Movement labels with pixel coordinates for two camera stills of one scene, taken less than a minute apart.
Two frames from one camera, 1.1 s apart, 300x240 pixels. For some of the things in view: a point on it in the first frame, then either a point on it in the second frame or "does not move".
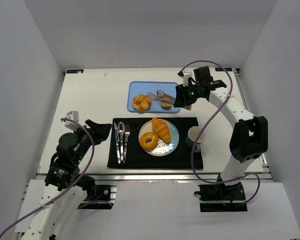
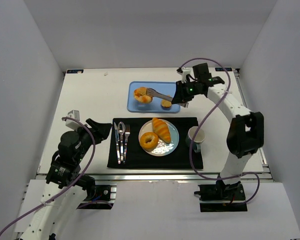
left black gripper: (92, 132) does not move
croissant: (161, 128) does not move
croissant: (141, 102) → (140, 95)
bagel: (148, 141) does not move
